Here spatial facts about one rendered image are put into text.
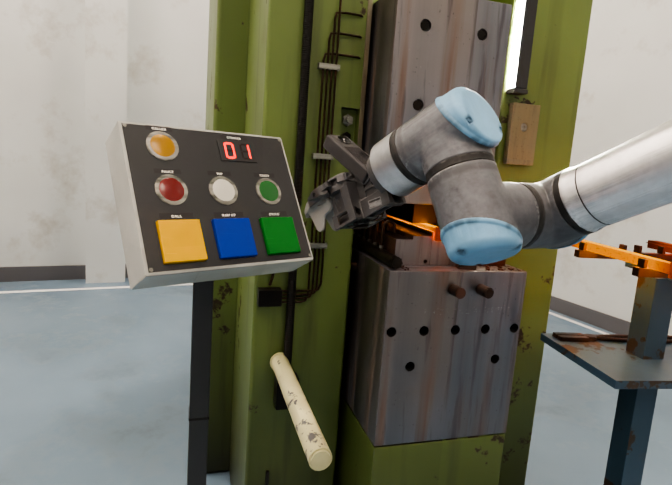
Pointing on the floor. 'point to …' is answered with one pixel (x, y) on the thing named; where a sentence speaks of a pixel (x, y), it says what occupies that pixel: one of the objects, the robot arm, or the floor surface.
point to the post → (200, 381)
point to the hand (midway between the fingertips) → (310, 209)
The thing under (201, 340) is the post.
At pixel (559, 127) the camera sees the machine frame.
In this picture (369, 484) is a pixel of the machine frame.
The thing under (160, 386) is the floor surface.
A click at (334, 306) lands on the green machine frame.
